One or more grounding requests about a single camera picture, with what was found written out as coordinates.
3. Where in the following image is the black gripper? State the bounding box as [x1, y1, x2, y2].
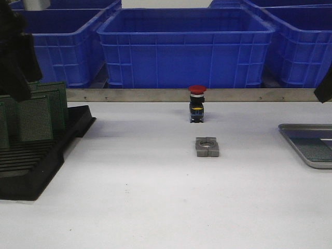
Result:
[1, 1, 43, 102]

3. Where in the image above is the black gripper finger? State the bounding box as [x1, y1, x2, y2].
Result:
[314, 72, 332, 103]

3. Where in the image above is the green perforated circuit board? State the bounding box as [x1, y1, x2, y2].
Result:
[37, 81, 69, 121]
[1, 95, 19, 138]
[293, 138, 331, 162]
[0, 102, 10, 149]
[32, 90, 65, 131]
[16, 95, 53, 142]

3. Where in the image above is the silver metal tray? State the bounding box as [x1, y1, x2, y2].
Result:
[279, 123, 331, 170]

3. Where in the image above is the black slotted board rack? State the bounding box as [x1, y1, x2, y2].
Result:
[1, 105, 96, 201]

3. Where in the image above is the blue plastic bin right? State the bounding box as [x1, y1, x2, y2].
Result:
[261, 7, 331, 88]

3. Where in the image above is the blue plastic bin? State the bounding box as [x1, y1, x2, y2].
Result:
[98, 8, 274, 89]
[261, 7, 331, 88]
[18, 9, 106, 88]

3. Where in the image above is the blue plastic bin left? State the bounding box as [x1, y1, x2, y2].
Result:
[18, 9, 106, 88]

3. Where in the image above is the blue bin far left back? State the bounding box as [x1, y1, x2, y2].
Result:
[10, 0, 122, 11]

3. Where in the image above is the blue plastic bin centre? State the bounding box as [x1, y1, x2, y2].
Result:
[98, 8, 274, 89]

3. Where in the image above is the red emergency stop button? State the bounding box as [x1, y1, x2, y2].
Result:
[188, 85, 206, 123]

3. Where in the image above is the grey metal clamp block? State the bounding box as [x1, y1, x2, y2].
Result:
[195, 137, 220, 157]

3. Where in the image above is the blue bin far right back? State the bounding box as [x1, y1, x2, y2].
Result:
[209, 0, 332, 10]

